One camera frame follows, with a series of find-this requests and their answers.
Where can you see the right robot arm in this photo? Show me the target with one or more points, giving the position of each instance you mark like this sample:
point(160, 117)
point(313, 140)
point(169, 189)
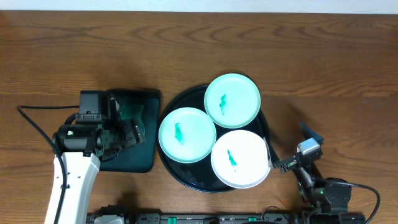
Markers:
point(328, 198)

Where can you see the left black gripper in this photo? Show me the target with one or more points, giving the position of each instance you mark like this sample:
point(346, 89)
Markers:
point(125, 134)

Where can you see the black round tray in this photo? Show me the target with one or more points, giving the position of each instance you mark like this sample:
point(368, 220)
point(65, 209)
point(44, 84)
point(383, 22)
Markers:
point(200, 175)

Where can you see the mint plate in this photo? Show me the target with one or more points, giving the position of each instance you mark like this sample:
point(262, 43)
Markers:
point(187, 135)
point(232, 100)

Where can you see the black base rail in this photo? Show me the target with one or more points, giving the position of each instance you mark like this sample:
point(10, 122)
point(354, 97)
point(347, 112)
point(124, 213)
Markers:
point(116, 214)

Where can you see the white plate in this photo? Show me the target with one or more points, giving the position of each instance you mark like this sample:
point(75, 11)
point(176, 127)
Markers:
point(239, 159)

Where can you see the green yellow sponge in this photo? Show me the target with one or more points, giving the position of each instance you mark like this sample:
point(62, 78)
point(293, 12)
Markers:
point(134, 112)

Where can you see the black rectangular tray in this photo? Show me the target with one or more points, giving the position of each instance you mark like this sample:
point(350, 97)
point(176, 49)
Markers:
point(140, 158)

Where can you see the mint plate top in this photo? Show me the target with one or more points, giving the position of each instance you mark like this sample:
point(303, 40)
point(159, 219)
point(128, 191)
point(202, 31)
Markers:
point(232, 100)

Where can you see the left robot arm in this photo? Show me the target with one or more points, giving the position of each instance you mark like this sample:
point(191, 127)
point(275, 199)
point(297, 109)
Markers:
point(104, 126)

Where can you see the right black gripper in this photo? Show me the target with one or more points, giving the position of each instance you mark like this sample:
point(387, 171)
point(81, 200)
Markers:
point(292, 162)

